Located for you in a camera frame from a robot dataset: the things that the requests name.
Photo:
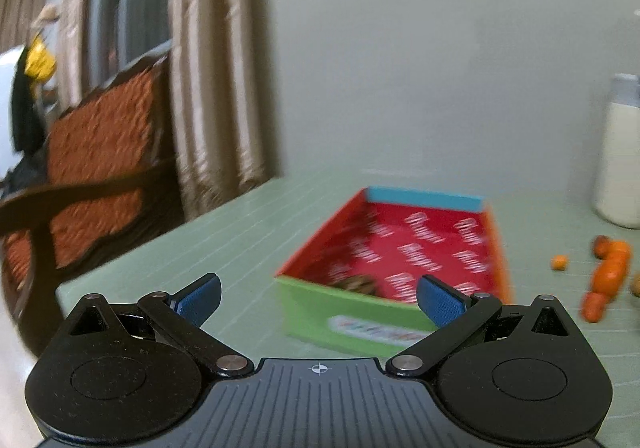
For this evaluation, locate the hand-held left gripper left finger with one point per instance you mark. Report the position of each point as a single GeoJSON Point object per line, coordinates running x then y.
{"type": "Point", "coordinates": [201, 299]}

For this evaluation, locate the white thermos with grey lid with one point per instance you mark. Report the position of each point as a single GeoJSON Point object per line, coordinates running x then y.
{"type": "Point", "coordinates": [620, 163]}

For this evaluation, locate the brown wrinkled fruit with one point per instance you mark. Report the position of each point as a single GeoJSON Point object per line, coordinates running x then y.
{"type": "Point", "coordinates": [357, 284]}

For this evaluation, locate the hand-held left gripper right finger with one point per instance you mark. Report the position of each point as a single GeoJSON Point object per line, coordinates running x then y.
{"type": "Point", "coordinates": [440, 303]}

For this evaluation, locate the beige striped curtain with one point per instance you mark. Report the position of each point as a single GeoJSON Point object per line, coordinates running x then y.
{"type": "Point", "coordinates": [215, 78]}

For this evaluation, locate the yellow and black hanging cloth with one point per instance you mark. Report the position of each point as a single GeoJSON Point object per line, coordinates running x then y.
{"type": "Point", "coordinates": [39, 62]}

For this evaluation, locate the brown round fruit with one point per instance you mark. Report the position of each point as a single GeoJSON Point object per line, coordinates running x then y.
{"type": "Point", "coordinates": [636, 285]}

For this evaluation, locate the wooden chair with orange upholstery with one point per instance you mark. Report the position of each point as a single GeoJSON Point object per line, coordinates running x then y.
{"type": "Point", "coordinates": [100, 153]}

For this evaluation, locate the colourful cardboard box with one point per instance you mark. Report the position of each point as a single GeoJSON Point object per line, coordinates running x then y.
{"type": "Point", "coordinates": [400, 238]}

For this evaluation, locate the tiny orange kumquat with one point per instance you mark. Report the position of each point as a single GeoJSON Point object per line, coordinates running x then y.
{"type": "Point", "coordinates": [560, 262]}

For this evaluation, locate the reddish brown fruit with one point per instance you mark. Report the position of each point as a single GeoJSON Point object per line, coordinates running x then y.
{"type": "Point", "coordinates": [599, 245]}

